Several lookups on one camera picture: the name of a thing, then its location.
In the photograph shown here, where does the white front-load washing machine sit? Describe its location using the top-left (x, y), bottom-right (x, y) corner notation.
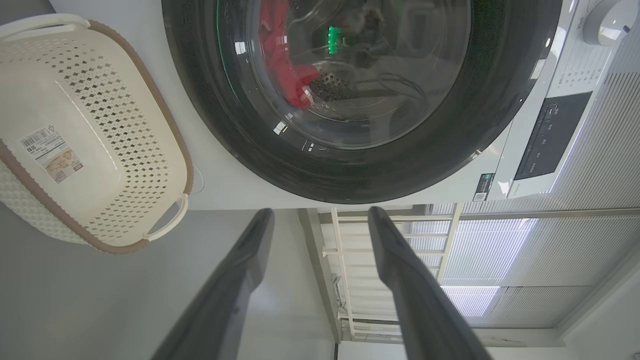
top-left (50, 0), bottom-right (640, 211)

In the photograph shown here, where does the white metal railing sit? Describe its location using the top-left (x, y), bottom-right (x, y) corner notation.
top-left (298, 202), bottom-right (463, 346)

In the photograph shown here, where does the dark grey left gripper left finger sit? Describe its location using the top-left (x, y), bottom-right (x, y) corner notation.
top-left (151, 208), bottom-right (275, 360)

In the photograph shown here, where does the black washer display panel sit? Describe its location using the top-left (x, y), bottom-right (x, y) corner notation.
top-left (514, 91), bottom-right (592, 181)

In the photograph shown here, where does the red cloth garment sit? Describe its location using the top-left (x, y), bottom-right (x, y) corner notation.
top-left (258, 0), bottom-right (321, 110)

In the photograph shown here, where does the cream perforated laundry basket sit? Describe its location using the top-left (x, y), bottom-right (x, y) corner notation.
top-left (0, 13), bottom-right (194, 255)

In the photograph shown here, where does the round black glass washer door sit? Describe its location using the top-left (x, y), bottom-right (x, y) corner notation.
top-left (161, 0), bottom-right (563, 205)

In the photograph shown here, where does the black QR code sticker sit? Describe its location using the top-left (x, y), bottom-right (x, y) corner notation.
top-left (472, 173), bottom-right (496, 202)

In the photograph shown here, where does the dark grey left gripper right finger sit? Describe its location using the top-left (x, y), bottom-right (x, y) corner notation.
top-left (368, 206), bottom-right (494, 360)

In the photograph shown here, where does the silver washing machine control dial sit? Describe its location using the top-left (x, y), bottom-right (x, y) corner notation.
top-left (582, 0), bottom-right (640, 47)

